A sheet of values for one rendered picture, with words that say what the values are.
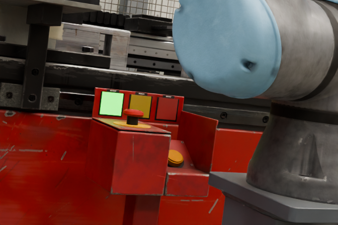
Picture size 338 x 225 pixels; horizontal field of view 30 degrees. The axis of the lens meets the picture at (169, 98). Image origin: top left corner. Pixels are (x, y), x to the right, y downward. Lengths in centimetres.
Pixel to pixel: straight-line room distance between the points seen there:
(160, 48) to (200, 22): 122
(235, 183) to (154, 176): 43
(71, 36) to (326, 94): 89
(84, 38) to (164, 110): 30
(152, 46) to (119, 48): 31
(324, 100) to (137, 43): 115
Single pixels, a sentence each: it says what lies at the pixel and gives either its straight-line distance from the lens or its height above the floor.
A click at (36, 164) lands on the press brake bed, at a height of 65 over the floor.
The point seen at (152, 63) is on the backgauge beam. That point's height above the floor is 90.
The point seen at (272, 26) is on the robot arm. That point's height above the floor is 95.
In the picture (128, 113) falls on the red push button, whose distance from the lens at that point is 118.
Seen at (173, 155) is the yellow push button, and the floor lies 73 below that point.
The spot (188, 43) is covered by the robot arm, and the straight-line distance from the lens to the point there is 64.
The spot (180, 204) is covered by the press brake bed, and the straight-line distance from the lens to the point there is 152.
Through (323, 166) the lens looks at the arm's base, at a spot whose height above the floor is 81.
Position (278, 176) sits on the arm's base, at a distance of 71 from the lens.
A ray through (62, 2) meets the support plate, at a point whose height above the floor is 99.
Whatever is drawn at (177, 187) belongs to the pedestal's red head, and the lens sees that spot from 119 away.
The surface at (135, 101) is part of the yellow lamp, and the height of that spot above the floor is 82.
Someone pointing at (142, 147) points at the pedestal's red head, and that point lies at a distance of 114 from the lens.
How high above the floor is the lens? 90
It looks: 3 degrees down
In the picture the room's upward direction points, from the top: 7 degrees clockwise
